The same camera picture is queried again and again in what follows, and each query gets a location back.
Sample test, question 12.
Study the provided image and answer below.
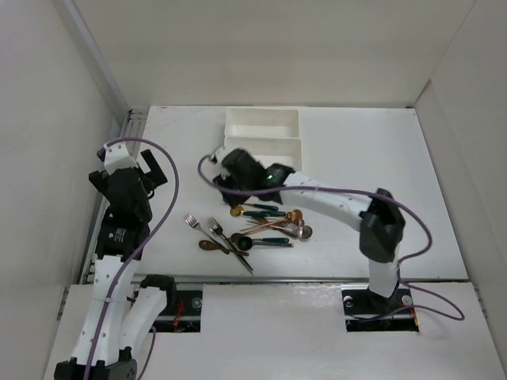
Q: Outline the silver fork shiny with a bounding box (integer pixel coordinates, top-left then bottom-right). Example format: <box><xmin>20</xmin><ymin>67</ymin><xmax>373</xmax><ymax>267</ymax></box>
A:
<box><xmin>184</xmin><ymin>215</ymin><xmax>221</xmax><ymax>246</ymax></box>

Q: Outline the copper round spoon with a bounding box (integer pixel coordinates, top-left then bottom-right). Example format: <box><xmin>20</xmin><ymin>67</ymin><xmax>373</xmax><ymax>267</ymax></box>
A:
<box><xmin>242</xmin><ymin>210</ymin><xmax>303</xmax><ymax>233</ymax></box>

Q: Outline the black round spoon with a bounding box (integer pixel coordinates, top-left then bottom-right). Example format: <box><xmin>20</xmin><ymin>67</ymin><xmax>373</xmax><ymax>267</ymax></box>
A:
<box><xmin>237</xmin><ymin>237</ymin><xmax>294</xmax><ymax>250</ymax></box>

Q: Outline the dark brown spoon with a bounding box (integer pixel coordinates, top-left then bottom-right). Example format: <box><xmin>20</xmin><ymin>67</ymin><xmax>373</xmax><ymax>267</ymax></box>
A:
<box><xmin>198</xmin><ymin>240</ymin><xmax>230</xmax><ymax>255</ymax></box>

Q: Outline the silver fork matte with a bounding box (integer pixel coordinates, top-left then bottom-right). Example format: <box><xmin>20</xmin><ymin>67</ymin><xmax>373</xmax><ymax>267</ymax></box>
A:
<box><xmin>208</xmin><ymin>217</ymin><xmax>254</xmax><ymax>275</ymax></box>

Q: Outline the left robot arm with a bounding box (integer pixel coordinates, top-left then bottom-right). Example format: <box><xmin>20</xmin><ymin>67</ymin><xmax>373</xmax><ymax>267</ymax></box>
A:
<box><xmin>53</xmin><ymin>142</ymin><xmax>177</xmax><ymax>379</ymax></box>

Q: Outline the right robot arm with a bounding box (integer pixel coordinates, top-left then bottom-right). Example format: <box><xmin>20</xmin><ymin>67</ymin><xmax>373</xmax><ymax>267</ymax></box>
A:
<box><xmin>211</xmin><ymin>147</ymin><xmax>406</xmax><ymax>312</ymax></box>

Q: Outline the white near container tray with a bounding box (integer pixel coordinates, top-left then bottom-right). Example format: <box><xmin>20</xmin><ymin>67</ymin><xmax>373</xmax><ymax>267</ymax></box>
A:
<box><xmin>224</xmin><ymin>136</ymin><xmax>303</xmax><ymax>171</ymax></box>

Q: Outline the silver round spoon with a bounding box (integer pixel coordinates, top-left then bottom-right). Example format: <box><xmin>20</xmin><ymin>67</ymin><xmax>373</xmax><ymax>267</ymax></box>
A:
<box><xmin>276</xmin><ymin>226</ymin><xmax>313</xmax><ymax>241</ymax></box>

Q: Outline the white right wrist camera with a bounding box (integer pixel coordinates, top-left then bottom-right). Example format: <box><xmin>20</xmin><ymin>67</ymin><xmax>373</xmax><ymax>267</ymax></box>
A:
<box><xmin>210</xmin><ymin>146</ymin><xmax>233</xmax><ymax>178</ymax></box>

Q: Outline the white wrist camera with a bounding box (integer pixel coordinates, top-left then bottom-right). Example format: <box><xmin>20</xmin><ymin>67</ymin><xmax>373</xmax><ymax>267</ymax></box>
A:
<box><xmin>210</xmin><ymin>146</ymin><xmax>233</xmax><ymax>178</ymax></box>
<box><xmin>97</xmin><ymin>142</ymin><xmax>138</xmax><ymax>175</ymax></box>

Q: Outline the gold spoon green handle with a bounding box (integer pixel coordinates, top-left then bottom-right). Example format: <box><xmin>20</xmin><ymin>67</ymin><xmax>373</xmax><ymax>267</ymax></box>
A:
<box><xmin>230</xmin><ymin>205</ymin><xmax>269</xmax><ymax>217</ymax></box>

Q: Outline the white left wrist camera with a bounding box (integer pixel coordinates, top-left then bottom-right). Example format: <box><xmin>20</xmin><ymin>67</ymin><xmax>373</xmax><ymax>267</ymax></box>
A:
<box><xmin>97</xmin><ymin>142</ymin><xmax>138</xmax><ymax>175</ymax></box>

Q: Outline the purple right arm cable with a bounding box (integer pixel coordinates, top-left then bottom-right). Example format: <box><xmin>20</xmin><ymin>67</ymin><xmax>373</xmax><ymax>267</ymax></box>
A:
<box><xmin>197</xmin><ymin>154</ymin><xmax>465</xmax><ymax>321</ymax></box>

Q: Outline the gold fork green handle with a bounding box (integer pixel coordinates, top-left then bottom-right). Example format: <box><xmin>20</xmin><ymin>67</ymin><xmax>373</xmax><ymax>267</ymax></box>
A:
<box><xmin>240</xmin><ymin>211</ymin><xmax>286</xmax><ymax>218</ymax></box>

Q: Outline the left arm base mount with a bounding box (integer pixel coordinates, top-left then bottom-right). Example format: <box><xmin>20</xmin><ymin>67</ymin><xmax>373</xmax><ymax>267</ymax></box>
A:
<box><xmin>128</xmin><ymin>275</ymin><xmax>203</xmax><ymax>333</ymax></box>

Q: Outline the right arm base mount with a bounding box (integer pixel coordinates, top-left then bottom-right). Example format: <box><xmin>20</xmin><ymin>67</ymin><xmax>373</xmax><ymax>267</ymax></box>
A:
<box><xmin>341</xmin><ymin>284</ymin><xmax>419</xmax><ymax>333</ymax></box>

